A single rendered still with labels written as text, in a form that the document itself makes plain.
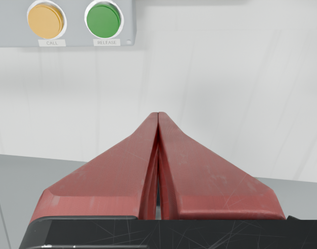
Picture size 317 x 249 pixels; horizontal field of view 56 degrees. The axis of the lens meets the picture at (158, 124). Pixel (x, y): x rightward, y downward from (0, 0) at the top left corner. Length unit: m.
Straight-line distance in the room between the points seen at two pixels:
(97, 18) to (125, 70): 0.16
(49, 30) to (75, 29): 0.03
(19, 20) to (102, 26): 0.10
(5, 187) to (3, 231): 0.45
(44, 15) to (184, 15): 0.21
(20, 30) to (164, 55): 0.22
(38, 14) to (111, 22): 0.09
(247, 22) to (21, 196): 1.87
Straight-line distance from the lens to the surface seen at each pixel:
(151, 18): 0.49
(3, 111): 0.63
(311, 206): 2.28
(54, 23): 0.40
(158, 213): 0.92
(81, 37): 0.41
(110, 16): 0.38
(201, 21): 0.50
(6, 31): 0.44
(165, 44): 0.50
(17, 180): 2.06
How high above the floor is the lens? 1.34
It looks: 56 degrees down
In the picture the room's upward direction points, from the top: 180 degrees clockwise
